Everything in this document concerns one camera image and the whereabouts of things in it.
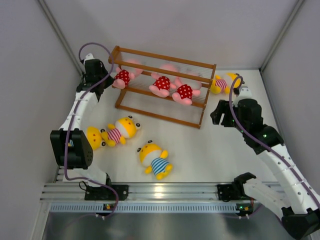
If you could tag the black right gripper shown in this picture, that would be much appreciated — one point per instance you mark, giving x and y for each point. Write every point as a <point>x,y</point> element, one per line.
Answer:
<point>223,107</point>

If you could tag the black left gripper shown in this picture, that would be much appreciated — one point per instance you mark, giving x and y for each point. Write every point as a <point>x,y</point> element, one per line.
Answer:
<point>109,82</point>

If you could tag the yellow toy pink stripes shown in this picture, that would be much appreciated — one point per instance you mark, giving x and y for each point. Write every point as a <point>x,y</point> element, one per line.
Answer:
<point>118,133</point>
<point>221,84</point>

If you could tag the pink toy red dots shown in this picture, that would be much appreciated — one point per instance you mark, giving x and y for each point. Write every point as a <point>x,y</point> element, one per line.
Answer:
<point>125,74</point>
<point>162,85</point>
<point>186,90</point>

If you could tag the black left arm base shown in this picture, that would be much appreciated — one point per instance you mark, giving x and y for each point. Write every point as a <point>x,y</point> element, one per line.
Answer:
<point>101,193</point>

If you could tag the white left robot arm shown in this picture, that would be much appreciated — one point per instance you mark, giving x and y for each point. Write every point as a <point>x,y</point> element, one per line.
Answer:
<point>71,147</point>

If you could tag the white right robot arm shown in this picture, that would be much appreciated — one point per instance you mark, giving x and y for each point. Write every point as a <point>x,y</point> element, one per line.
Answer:
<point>299,209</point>

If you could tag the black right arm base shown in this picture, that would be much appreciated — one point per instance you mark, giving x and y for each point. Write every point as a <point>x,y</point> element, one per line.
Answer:
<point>234,191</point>

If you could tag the brown wooden toy shelf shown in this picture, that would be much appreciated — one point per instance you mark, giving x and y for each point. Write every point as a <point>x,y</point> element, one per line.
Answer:
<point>137,97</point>

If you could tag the yellow toy blue stripes left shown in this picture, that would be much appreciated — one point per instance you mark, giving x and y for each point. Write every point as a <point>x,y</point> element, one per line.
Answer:
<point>94,138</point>

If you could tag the yellow toy blue stripes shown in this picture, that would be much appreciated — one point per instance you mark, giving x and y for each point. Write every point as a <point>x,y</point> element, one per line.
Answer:
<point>94,138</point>
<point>154,159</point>

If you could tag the yellow toy blue stripes centre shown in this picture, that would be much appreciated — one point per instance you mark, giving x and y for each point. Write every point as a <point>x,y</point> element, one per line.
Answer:
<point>154,159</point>

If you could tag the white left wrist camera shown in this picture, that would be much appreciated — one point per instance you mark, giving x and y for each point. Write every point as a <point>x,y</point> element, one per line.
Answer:
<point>88,57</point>

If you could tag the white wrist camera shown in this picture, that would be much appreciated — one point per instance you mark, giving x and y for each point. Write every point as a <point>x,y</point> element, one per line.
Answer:
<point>243,93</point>
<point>88,57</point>

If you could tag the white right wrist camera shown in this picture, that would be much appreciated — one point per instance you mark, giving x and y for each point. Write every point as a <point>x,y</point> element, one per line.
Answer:
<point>243,93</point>

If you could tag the aluminium mounting rail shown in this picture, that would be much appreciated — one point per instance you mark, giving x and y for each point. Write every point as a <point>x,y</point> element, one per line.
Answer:
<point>147,197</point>

